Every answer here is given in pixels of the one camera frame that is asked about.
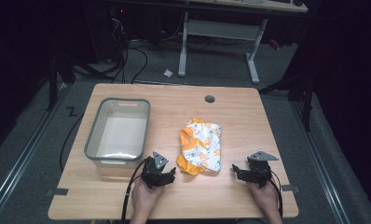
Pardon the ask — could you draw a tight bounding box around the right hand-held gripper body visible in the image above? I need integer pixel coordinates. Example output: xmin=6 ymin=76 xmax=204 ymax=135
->
xmin=238 ymin=150 xmax=280 ymax=189

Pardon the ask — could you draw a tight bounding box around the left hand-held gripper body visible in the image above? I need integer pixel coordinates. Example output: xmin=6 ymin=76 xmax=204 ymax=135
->
xmin=140 ymin=151 xmax=172 ymax=189

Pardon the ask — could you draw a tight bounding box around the orange white printed cloth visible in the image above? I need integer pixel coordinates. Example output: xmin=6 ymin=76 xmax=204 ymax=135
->
xmin=176 ymin=118 xmax=223 ymax=176

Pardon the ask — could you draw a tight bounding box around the white bin with grey rim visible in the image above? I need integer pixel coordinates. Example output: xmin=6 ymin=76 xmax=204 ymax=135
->
xmin=84 ymin=97 xmax=152 ymax=171

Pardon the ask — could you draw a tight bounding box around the person's right hand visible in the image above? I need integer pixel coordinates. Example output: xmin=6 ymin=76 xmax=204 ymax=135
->
xmin=248 ymin=179 xmax=282 ymax=218

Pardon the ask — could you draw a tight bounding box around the person's left hand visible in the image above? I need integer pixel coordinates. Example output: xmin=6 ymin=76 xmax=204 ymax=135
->
xmin=131 ymin=177 xmax=165 ymax=220

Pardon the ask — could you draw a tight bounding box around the black metal stand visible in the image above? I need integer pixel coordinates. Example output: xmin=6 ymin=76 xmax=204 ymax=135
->
xmin=47 ymin=49 xmax=77 ymax=112
xmin=258 ymin=71 xmax=315 ymax=132

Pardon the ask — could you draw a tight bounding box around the white-legged desk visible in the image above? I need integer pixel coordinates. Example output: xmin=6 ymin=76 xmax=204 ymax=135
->
xmin=161 ymin=0 xmax=309 ymax=85

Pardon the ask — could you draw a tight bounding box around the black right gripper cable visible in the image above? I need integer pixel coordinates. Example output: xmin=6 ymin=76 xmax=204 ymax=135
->
xmin=268 ymin=169 xmax=284 ymax=218

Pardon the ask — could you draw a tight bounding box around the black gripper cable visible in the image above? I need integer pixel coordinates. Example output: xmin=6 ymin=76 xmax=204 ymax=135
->
xmin=268 ymin=169 xmax=284 ymax=218
xmin=120 ymin=158 xmax=150 ymax=224

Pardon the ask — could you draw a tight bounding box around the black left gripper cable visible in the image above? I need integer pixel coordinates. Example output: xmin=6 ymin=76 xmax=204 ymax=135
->
xmin=120 ymin=158 xmax=150 ymax=224

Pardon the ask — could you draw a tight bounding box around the black floor cable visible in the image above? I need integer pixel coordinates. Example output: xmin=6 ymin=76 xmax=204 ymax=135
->
xmin=59 ymin=113 xmax=85 ymax=172

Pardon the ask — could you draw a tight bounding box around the bundle of black cables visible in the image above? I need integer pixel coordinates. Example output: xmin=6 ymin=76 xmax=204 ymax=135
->
xmin=75 ymin=8 xmax=149 ymax=84

